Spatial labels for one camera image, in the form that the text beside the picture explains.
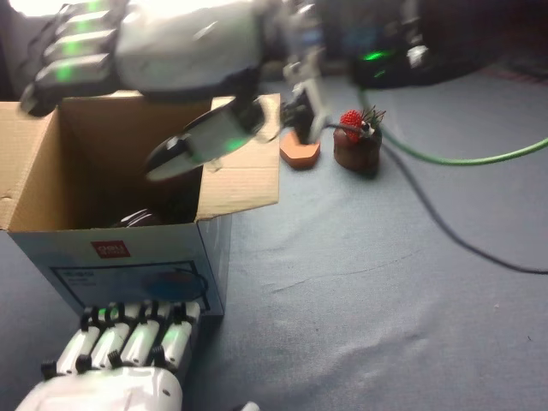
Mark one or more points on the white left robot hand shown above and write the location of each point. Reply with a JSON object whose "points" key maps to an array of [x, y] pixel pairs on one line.
{"points": [[111, 381]]}

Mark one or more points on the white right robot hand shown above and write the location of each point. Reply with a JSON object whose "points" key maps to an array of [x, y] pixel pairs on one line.
{"points": [[184, 47]]}

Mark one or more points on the cardboard box with globe print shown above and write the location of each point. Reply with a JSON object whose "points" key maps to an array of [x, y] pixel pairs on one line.
{"points": [[240, 180]]}

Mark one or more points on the brown bottle with black cap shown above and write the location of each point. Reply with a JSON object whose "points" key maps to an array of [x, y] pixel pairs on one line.
{"points": [[137, 218]]}

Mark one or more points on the orange hexagon block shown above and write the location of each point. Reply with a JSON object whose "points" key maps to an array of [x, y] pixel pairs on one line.
{"points": [[299, 156]]}

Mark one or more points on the chocolate cake toy with strawberry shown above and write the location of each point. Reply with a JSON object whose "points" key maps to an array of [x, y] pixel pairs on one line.
{"points": [[355, 150]]}

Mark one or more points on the grey table cloth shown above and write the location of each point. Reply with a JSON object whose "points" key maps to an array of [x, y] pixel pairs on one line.
{"points": [[385, 299]]}

